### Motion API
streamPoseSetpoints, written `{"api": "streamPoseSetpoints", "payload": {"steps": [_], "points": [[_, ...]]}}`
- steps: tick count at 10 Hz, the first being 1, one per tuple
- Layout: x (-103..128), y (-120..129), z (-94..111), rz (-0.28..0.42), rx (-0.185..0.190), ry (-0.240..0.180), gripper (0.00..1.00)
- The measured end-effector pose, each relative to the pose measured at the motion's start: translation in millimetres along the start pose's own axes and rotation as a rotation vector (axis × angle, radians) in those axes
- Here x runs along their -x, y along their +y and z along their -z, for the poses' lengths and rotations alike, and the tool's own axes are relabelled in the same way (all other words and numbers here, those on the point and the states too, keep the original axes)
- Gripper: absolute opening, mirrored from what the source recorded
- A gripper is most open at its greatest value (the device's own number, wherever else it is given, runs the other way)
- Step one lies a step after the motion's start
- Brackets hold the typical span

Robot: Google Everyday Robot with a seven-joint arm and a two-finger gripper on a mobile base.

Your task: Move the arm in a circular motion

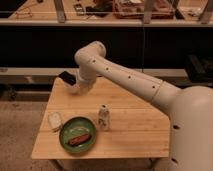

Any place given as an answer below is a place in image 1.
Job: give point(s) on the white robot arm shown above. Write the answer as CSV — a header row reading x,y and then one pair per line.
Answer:
x,y
189,110

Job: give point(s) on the white patterned bottle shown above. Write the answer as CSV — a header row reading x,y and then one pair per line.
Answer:
x,y
104,118

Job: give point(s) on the wooden table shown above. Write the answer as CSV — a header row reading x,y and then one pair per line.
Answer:
x,y
137,130

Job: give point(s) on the green plate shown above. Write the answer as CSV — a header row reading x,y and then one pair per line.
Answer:
x,y
75,127

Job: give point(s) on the red sausage on plate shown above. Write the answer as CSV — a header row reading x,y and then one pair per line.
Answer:
x,y
78,140

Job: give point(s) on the white sponge block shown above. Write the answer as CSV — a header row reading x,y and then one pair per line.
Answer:
x,y
55,121

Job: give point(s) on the red tray on shelf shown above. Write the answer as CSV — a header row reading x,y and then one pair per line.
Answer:
x,y
135,9

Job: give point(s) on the black box at right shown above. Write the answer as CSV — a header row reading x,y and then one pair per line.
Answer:
x,y
199,69

